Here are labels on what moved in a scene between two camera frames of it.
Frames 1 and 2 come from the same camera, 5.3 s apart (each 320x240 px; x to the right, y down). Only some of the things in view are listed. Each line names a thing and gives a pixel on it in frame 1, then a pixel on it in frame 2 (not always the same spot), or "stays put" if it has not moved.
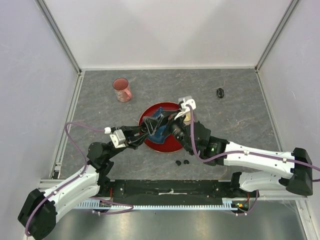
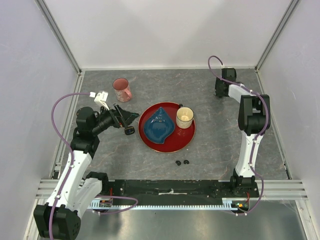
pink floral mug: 123,92 stays put
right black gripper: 154,123 to 218,92
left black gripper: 131,141 to 118,115
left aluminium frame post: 60,36 stays put
